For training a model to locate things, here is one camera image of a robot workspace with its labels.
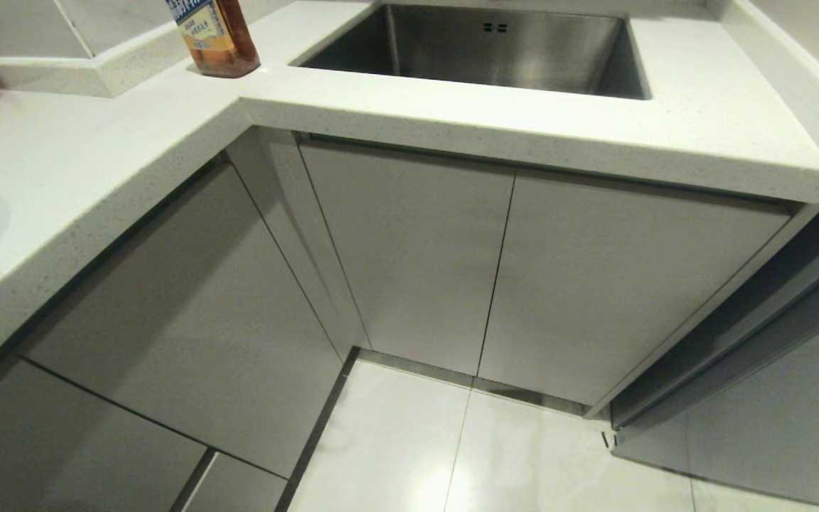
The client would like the stainless steel sink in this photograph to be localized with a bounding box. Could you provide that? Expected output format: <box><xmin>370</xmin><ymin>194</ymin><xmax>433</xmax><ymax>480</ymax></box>
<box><xmin>297</xmin><ymin>2</ymin><xmax>652</xmax><ymax>101</ymax></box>

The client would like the grey cabinet door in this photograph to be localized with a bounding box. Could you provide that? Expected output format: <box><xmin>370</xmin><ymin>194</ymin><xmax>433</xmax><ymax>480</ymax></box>
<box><xmin>299</xmin><ymin>139</ymin><xmax>516</xmax><ymax>377</ymax></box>
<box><xmin>478</xmin><ymin>169</ymin><xmax>793</xmax><ymax>407</ymax></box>

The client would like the grey corner filler panel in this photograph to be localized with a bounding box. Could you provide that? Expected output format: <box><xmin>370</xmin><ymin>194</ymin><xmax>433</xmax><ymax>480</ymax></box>
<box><xmin>226</xmin><ymin>128</ymin><xmax>371</xmax><ymax>362</ymax></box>

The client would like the amber liquid bottle with label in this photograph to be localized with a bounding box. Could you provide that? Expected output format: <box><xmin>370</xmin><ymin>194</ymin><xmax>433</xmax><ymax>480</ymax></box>
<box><xmin>166</xmin><ymin>0</ymin><xmax>262</xmax><ymax>79</ymax></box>

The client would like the grey drawer front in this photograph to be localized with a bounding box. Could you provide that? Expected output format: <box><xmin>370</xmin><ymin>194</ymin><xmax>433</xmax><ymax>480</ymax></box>
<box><xmin>17</xmin><ymin>162</ymin><xmax>345</xmax><ymax>479</ymax></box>
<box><xmin>0</xmin><ymin>358</ymin><xmax>208</xmax><ymax>512</ymax></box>

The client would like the grey appliance door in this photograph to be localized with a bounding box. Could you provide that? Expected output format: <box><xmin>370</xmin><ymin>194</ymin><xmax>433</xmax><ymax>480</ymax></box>
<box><xmin>610</xmin><ymin>213</ymin><xmax>819</xmax><ymax>511</ymax></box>

